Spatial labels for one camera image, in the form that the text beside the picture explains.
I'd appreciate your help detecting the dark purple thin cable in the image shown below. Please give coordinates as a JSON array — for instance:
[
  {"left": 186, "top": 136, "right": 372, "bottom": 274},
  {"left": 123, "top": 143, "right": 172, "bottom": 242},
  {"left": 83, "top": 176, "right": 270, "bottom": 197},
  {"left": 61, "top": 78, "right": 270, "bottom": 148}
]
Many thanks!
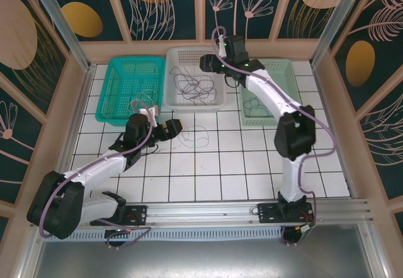
[
  {"left": 177, "top": 75, "right": 219, "bottom": 103},
  {"left": 177, "top": 125, "right": 211, "bottom": 148},
  {"left": 169, "top": 66, "right": 203, "bottom": 101}
]

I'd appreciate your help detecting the blue thin cable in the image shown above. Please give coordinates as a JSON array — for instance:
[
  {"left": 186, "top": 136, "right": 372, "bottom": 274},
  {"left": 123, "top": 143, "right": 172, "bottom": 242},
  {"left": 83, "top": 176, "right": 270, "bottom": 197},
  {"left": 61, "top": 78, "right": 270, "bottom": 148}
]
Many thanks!
[
  {"left": 251, "top": 101, "right": 275, "bottom": 119},
  {"left": 244, "top": 96, "right": 264, "bottom": 118}
]

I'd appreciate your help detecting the white plastic mesh basket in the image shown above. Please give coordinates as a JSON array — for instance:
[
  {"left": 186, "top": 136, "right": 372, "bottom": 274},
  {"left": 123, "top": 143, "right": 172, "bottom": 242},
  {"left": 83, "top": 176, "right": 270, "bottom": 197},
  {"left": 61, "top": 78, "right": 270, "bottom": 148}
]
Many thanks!
[{"left": 162, "top": 47, "right": 229, "bottom": 113}]

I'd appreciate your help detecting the teal plastic mesh basket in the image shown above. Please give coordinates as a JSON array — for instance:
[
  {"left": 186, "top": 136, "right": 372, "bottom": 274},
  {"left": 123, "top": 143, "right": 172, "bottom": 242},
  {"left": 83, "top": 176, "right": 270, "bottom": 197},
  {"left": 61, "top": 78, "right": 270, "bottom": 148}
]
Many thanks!
[{"left": 95, "top": 56, "right": 167, "bottom": 125}]

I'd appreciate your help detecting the mint green perforated basket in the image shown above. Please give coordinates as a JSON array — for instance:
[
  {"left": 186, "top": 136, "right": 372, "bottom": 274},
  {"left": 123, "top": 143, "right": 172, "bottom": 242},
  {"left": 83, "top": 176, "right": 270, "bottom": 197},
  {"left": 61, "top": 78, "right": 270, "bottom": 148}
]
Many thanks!
[{"left": 237, "top": 57, "right": 300, "bottom": 128}]

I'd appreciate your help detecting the grey metal sheet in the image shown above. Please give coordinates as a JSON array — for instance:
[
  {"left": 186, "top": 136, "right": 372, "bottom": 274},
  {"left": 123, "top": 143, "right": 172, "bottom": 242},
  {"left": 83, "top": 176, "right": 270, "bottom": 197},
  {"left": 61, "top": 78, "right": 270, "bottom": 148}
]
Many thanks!
[{"left": 31, "top": 224, "right": 387, "bottom": 278}]

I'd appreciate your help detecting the small electronics module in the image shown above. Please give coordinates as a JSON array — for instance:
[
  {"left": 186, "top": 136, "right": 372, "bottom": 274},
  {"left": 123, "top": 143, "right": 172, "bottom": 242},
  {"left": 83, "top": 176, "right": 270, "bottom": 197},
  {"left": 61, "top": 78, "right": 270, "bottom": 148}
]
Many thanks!
[{"left": 281, "top": 224, "right": 313, "bottom": 247}]

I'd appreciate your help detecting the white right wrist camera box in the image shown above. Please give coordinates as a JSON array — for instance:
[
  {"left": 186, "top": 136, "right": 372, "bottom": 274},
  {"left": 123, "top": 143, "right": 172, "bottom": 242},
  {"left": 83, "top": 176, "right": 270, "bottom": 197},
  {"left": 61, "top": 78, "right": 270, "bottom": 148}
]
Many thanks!
[{"left": 216, "top": 33, "right": 228, "bottom": 56}]

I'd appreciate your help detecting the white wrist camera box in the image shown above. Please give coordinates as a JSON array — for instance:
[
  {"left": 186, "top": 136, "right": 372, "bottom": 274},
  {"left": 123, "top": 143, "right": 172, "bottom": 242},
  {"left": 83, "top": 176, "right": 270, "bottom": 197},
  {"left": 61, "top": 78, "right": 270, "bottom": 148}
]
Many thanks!
[
  {"left": 216, "top": 33, "right": 228, "bottom": 56},
  {"left": 137, "top": 105, "right": 162, "bottom": 125}
]

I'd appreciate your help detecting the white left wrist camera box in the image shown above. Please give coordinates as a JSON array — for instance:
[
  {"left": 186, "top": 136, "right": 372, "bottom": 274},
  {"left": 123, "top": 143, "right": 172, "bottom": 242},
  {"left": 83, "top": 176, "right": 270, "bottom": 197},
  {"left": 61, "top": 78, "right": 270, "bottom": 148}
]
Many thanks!
[{"left": 137, "top": 105, "right": 162, "bottom": 125}]

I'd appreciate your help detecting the dark floral wall panel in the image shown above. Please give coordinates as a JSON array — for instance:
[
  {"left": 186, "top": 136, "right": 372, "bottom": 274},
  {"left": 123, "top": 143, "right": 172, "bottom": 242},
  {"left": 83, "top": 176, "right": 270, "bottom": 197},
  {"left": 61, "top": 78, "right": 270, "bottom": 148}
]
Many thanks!
[
  {"left": 204, "top": 0, "right": 285, "bottom": 41},
  {"left": 0, "top": 0, "right": 69, "bottom": 117},
  {"left": 112, "top": 0, "right": 200, "bottom": 42},
  {"left": 276, "top": 0, "right": 343, "bottom": 40},
  {"left": 40, "top": 0, "right": 127, "bottom": 42},
  {"left": 331, "top": 0, "right": 403, "bottom": 112}
]

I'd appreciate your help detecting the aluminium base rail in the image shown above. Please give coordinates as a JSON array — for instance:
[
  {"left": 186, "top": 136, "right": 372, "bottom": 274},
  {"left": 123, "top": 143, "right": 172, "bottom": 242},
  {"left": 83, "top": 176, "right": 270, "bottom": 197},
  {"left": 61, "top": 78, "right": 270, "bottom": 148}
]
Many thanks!
[{"left": 30, "top": 197, "right": 379, "bottom": 228}]

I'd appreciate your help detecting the slotted grey cable duct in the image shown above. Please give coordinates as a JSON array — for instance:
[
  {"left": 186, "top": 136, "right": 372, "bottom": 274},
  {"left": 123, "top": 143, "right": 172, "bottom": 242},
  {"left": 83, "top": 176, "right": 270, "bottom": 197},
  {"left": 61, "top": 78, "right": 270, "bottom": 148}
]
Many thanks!
[{"left": 42, "top": 228, "right": 284, "bottom": 242}]

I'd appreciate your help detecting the aluminium frame post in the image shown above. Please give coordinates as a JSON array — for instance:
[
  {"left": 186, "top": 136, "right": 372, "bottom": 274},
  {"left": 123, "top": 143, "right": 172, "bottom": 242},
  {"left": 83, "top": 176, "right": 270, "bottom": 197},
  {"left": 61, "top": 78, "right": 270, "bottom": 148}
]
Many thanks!
[
  {"left": 309, "top": 0, "right": 376, "bottom": 68},
  {"left": 25, "top": 0, "right": 97, "bottom": 72}
]

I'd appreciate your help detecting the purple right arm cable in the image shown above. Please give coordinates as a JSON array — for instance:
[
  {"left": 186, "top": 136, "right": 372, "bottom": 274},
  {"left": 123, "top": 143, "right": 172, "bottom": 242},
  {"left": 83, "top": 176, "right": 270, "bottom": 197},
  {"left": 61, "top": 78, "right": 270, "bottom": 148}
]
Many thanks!
[{"left": 210, "top": 25, "right": 336, "bottom": 221}]

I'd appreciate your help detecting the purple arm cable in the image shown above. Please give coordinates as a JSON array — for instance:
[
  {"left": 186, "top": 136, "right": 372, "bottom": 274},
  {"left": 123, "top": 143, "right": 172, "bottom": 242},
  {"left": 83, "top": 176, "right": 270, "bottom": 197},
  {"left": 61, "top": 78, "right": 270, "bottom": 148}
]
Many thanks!
[
  {"left": 210, "top": 25, "right": 336, "bottom": 221},
  {"left": 40, "top": 100, "right": 159, "bottom": 249}
]

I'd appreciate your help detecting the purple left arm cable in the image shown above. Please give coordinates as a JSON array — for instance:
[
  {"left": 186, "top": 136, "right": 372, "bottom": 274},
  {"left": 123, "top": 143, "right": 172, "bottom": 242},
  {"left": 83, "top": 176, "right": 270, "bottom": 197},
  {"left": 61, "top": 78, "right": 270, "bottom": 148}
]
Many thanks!
[{"left": 40, "top": 100, "right": 159, "bottom": 249}]

